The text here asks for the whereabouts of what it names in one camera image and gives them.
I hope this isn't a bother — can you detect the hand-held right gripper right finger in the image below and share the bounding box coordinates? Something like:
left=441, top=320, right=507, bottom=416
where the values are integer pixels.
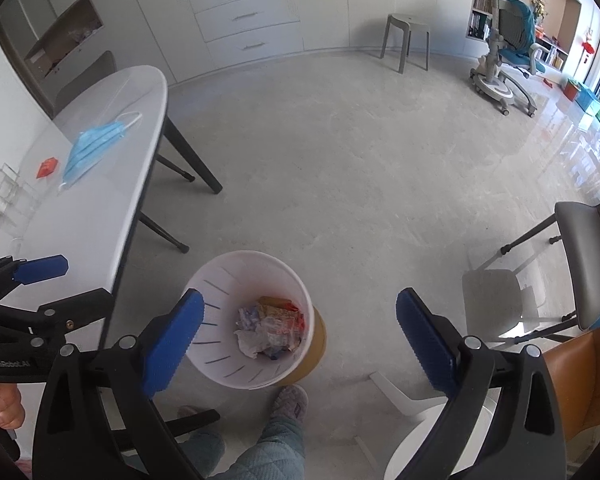
left=385, top=287, right=567, bottom=480

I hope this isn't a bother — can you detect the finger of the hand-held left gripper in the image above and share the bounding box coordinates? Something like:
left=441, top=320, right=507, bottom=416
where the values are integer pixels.
left=25, top=287, right=113, bottom=348
left=0, top=255, right=70, bottom=306

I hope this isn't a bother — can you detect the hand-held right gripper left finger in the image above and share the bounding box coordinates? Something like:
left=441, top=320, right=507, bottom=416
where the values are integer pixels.
left=32, top=287, right=206, bottom=480

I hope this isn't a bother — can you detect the white round bin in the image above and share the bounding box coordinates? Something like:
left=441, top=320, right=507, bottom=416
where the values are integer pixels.
left=181, top=251, right=327, bottom=391

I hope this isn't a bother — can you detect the person's left hand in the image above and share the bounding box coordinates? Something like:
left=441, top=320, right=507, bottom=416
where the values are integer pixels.
left=0, top=383, right=24, bottom=430

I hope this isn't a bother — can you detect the white crumpled tissue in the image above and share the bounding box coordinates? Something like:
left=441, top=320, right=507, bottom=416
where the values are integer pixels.
left=234, top=327, right=266, bottom=360

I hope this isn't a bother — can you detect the black table leg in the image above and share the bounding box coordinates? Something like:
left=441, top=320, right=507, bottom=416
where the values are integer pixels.
left=162, top=115, right=223, bottom=195
left=115, top=409, right=222, bottom=453

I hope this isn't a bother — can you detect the white plastic stool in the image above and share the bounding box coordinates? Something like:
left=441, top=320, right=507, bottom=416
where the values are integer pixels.
left=355, top=370, right=496, bottom=480

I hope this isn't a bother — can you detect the clear acrylic holder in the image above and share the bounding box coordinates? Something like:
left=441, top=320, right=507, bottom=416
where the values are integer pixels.
left=0, top=162, right=43, bottom=231

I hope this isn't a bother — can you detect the thin black furniture leg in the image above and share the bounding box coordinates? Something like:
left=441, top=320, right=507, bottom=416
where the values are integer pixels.
left=139, top=212, right=190, bottom=253
left=155, top=155, right=196, bottom=183

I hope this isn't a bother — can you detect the yellow scouring sponge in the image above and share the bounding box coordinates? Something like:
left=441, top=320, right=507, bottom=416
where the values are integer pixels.
left=258, top=296, right=301, bottom=320

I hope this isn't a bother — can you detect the person's left leg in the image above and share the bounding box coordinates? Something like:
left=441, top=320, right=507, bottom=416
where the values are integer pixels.
left=180, top=430, right=226, bottom=480

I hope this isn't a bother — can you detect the person's leg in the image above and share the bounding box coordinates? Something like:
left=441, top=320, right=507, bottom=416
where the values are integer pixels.
left=180, top=430, right=226, bottom=480
left=210, top=410, right=306, bottom=480

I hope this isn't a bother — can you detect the blue face mask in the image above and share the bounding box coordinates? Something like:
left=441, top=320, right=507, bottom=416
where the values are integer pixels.
left=59, top=111, right=144, bottom=192

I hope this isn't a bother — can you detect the person's right leg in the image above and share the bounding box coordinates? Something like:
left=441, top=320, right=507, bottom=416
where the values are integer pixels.
left=210, top=410, right=306, bottom=480

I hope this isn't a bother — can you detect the orange chair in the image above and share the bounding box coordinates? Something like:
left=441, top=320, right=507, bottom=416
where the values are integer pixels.
left=542, top=330, right=600, bottom=446

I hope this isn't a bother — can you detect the grey dining chair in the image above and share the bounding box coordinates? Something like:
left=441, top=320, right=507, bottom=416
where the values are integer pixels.
left=462, top=200, right=600, bottom=346
left=55, top=50, right=118, bottom=111

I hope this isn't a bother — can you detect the teal storage box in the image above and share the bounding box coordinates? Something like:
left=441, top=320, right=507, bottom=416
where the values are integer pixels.
left=575, top=85, right=600, bottom=120

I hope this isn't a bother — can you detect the grey plastic stool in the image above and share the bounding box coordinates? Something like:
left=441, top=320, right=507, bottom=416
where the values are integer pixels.
left=379, top=13, right=431, bottom=74

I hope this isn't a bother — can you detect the white drawer cabinet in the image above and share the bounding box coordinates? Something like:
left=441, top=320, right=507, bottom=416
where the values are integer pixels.
left=182, top=0, right=306, bottom=58

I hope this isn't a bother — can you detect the teal grey study chair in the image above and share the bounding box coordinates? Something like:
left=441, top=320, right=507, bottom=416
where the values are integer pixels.
left=469, top=0, right=548, bottom=118

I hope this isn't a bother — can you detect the wooden bookshelf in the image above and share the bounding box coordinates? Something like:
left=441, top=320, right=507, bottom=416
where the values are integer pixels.
left=465, top=0, right=506, bottom=43

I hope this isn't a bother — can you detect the open wall shelf niche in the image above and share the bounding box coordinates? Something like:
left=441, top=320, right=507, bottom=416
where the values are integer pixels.
left=24, top=0, right=104, bottom=79

